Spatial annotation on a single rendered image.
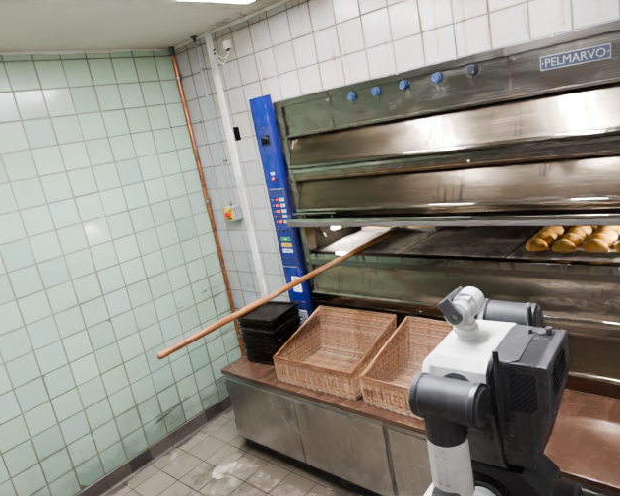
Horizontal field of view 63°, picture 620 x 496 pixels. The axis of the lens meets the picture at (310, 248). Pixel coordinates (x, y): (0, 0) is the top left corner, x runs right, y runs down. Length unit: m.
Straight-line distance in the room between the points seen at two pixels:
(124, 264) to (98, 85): 1.10
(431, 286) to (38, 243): 2.16
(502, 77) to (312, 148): 1.11
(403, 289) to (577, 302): 0.86
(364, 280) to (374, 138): 0.82
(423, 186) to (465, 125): 0.36
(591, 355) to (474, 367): 1.37
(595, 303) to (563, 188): 0.51
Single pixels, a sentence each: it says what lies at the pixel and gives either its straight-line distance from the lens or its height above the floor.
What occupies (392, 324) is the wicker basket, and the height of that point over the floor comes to 0.80.
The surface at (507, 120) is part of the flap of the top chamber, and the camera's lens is 2.36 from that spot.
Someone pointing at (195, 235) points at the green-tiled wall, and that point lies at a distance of 3.68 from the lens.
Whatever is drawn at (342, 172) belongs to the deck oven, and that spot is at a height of 1.66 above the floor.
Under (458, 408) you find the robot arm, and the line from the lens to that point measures 1.13.
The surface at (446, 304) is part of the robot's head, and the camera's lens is 1.26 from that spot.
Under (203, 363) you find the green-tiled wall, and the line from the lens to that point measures 3.84.
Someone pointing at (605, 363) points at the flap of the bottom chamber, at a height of 0.74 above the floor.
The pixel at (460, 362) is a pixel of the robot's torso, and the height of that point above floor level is 1.36.
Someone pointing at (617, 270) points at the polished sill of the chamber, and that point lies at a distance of 2.37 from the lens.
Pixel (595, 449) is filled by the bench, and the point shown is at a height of 0.58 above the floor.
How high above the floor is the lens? 1.95
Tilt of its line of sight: 14 degrees down
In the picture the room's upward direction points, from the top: 11 degrees counter-clockwise
